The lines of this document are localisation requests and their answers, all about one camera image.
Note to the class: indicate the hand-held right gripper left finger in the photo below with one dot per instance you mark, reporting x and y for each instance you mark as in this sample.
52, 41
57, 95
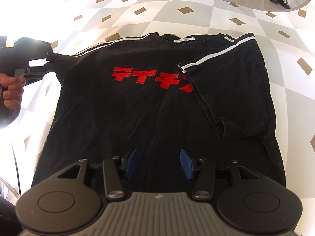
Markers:
130, 163

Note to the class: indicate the black white-striped t-shirt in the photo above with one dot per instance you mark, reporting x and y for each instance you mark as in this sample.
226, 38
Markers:
147, 115

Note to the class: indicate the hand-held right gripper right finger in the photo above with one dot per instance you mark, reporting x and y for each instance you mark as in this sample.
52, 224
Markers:
187, 163

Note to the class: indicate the person's left hand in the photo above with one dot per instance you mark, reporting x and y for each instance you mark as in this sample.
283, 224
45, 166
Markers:
12, 95

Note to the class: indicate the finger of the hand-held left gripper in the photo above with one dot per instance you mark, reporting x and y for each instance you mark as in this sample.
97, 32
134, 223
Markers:
39, 70

